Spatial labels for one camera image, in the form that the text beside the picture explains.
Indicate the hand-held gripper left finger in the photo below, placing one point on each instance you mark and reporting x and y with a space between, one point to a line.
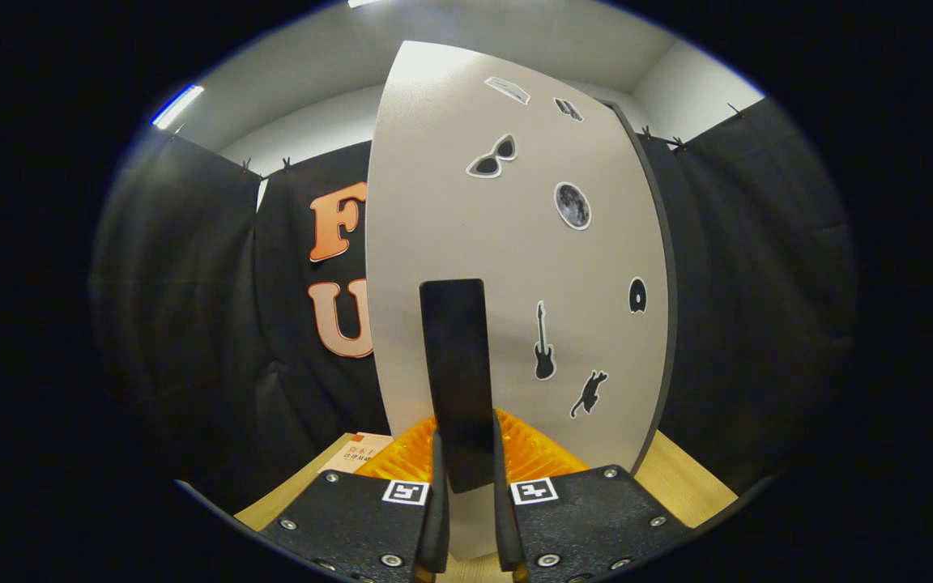
439 534

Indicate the long ceiling light strip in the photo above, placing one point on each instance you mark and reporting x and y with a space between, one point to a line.
177 107

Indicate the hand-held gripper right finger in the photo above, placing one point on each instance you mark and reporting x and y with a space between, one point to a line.
504 534

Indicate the black backdrop cloth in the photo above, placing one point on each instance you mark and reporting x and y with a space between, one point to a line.
758 324

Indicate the beige shoe cabinet door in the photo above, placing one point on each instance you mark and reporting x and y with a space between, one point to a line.
450 202

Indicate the beige cover book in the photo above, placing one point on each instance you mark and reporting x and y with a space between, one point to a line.
353 453

